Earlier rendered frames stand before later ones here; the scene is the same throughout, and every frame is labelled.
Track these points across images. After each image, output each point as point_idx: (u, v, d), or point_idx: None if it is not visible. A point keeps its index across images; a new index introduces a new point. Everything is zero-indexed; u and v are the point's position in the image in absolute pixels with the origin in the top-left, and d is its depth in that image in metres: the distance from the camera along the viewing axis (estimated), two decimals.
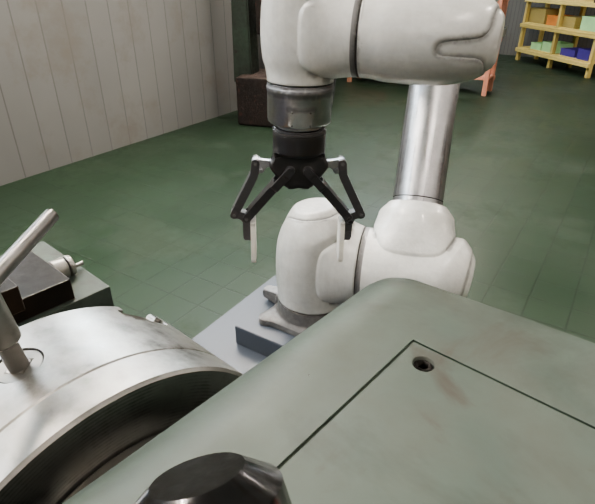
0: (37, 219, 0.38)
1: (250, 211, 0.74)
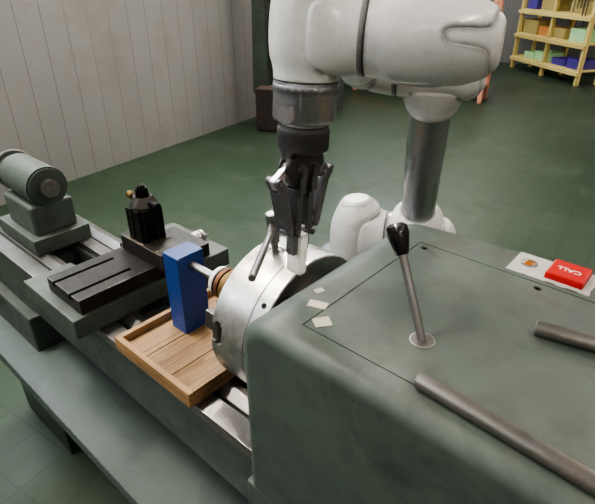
0: None
1: None
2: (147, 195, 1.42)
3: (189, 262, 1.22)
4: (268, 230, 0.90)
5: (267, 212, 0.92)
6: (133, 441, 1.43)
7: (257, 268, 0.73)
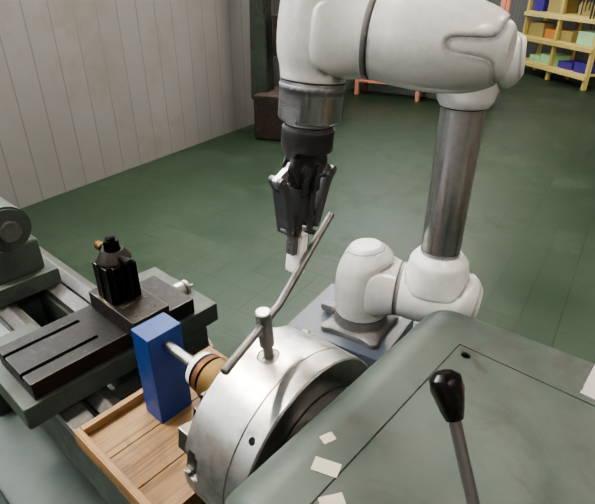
0: (231, 359, 0.64)
1: None
2: (118, 248, 1.19)
3: (163, 342, 0.99)
4: (276, 305, 0.72)
5: (265, 313, 0.68)
6: None
7: (321, 223, 0.82)
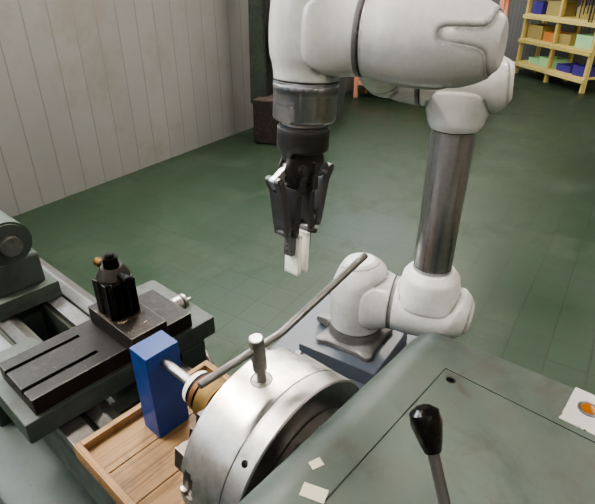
0: (209, 375, 0.68)
1: (301, 215, 0.79)
2: (117, 265, 1.22)
3: (161, 360, 1.02)
4: (275, 335, 0.74)
5: (257, 341, 0.71)
6: None
7: (352, 262, 0.81)
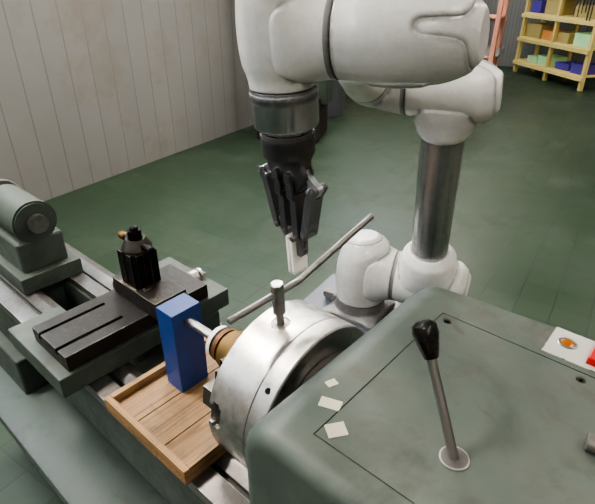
0: (237, 313, 0.78)
1: None
2: (141, 237, 1.32)
3: (185, 318, 1.12)
4: (293, 282, 0.84)
5: (278, 285, 0.81)
6: (125, 502, 1.32)
7: (360, 221, 0.92)
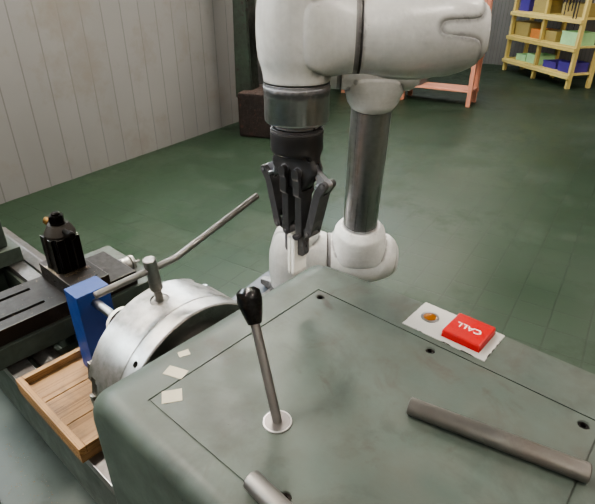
0: (104, 287, 0.79)
1: None
2: (62, 222, 1.33)
3: (92, 300, 1.13)
4: (169, 259, 0.85)
5: (149, 261, 0.82)
6: (47, 485, 1.34)
7: (244, 201, 0.93)
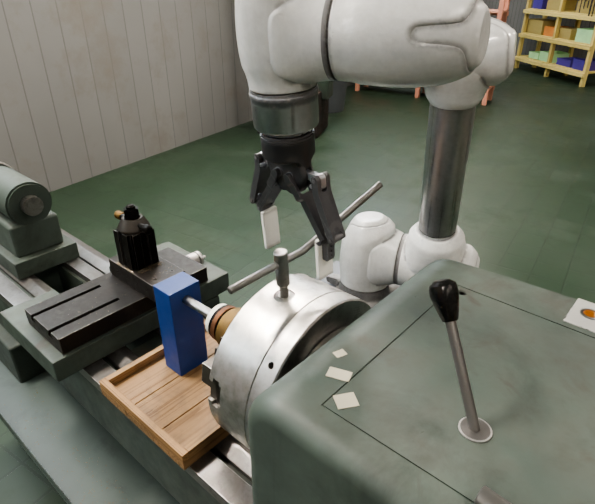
0: (238, 282, 0.73)
1: None
2: (138, 216, 1.27)
3: (183, 297, 1.07)
4: (298, 251, 0.79)
5: (281, 253, 0.76)
6: None
7: (368, 190, 0.87)
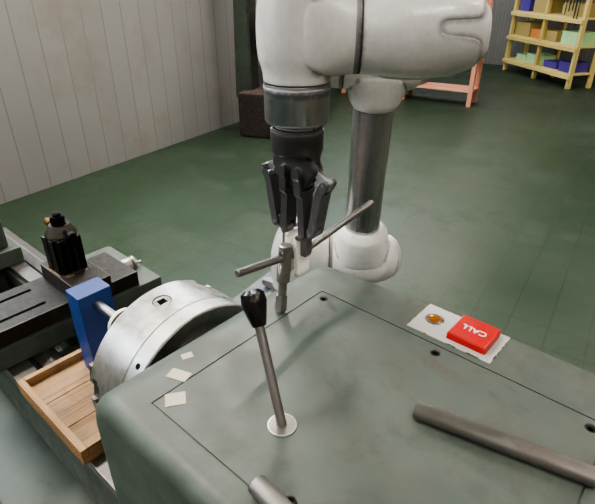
0: (246, 266, 0.71)
1: None
2: (64, 223, 1.33)
3: (94, 301, 1.13)
4: None
5: (288, 246, 0.76)
6: (48, 487, 1.33)
7: (361, 206, 0.91)
